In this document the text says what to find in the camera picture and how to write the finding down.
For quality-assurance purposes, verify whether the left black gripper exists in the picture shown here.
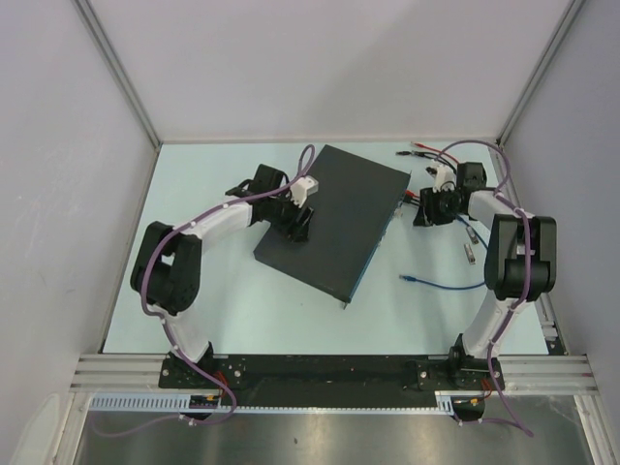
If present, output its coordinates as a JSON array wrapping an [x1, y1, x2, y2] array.
[[266, 188, 314, 244]]

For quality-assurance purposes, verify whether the silver transceiver module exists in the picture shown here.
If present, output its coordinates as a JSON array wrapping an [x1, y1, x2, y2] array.
[[464, 243, 476, 264], [465, 226, 480, 244]]

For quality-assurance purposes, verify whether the black network switch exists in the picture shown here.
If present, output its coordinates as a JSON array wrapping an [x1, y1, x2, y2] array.
[[254, 145, 411, 304]]

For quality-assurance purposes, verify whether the blue ethernet cable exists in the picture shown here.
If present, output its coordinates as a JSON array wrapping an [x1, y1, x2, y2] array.
[[398, 215, 490, 293]]

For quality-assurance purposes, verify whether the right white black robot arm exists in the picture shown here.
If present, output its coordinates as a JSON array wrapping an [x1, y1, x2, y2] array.
[[413, 162, 557, 389]]

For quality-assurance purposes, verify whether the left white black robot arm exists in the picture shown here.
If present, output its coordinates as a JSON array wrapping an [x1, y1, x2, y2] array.
[[130, 164, 319, 388]]

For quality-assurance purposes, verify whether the red power wire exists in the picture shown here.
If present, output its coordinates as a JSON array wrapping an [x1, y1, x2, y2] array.
[[409, 139, 464, 207]]

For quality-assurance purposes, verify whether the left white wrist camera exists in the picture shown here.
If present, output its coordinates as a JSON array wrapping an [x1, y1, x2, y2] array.
[[290, 175, 319, 207]]

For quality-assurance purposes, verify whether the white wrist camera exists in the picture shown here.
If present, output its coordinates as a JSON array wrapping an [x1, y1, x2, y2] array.
[[290, 175, 319, 207], [425, 163, 456, 193]]

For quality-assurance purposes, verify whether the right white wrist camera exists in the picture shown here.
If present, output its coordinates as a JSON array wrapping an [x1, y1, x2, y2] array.
[[425, 163, 456, 193]]

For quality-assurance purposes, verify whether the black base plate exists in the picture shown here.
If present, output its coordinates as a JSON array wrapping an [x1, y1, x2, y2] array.
[[158, 353, 506, 409]]

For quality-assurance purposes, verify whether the grey slotted cable duct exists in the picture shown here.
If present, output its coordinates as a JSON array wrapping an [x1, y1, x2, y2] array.
[[90, 392, 453, 416]]

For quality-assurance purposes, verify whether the aluminium frame rail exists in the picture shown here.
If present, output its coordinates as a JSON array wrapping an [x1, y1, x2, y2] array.
[[71, 354, 599, 396]]

